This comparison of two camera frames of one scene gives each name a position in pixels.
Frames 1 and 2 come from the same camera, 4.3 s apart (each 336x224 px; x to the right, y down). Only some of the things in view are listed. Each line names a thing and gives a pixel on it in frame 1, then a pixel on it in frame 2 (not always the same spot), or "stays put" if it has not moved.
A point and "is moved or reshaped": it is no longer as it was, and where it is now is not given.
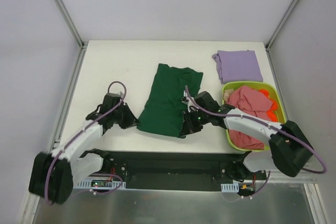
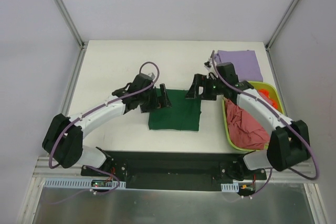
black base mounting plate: (157, 171) stays put
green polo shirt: (164, 111) is moved or reshaped
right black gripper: (190, 120) → (206, 89)
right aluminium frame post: (289, 10) stays put
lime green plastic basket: (274, 88) stays put
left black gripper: (124, 116) → (151, 100)
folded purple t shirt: (238, 66) stays put
